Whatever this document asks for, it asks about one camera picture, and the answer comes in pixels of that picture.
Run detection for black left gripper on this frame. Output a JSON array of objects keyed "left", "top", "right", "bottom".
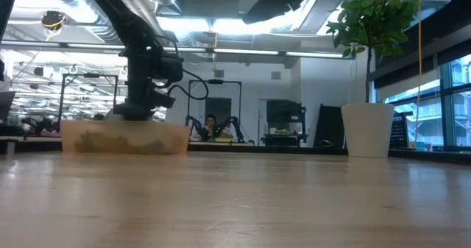
[{"left": 113, "top": 74, "right": 176, "bottom": 121}]

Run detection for translucent orange plastic basket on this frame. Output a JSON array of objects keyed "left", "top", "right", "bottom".
[{"left": 60, "top": 119, "right": 191, "bottom": 156}]

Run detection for person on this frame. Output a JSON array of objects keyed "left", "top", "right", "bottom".
[{"left": 198, "top": 114, "right": 236, "bottom": 142}]

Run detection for dark monitor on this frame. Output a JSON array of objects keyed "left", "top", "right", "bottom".
[{"left": 0, "top": 91, "right": 16, "bottom": 123}]

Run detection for black cabinet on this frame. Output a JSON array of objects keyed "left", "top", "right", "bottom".
[{"left": 266, "top": 99, "right": 307, "bottom": 146}]

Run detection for black leaning board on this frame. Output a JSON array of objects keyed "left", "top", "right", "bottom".
[{"left": 312, "top": 104, "right": 347, "bottom": 149}]

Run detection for green leafy plant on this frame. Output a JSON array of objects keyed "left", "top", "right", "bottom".
[{"left": 325, "top": 0, "right": 426, "bottom": 104}]

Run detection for black perforated panel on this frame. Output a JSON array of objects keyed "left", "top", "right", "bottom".
[{"left": 389, "top": 111, "right": 414, "bottom": 149}]

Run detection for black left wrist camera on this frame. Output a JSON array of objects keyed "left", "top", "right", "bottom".
[{"left": 157, "top": 54, "right": 184, "bottom": 83}]

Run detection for black background gantry frame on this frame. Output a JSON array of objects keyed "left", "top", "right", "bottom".
[
  {"left": 58, "top": 73, "right": 118, "bottom": 122},
  {"left": 187, "top": 79, "right": 243, "bottom": 131}
]

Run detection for black camera cable loop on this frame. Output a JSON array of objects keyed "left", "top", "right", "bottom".
[{"left": 167, "top": 69, "right": 210, "bottom": 102}]

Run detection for black ceiling cable reel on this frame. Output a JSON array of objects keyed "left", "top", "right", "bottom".
[{"left": 40, "top": 10, "right": 67, "bottom": 30}]

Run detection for yellow hanging cord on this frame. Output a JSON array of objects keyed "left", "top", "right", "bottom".
[{"left": 415, "top": 0, "right": 425, "bottom": 148}]

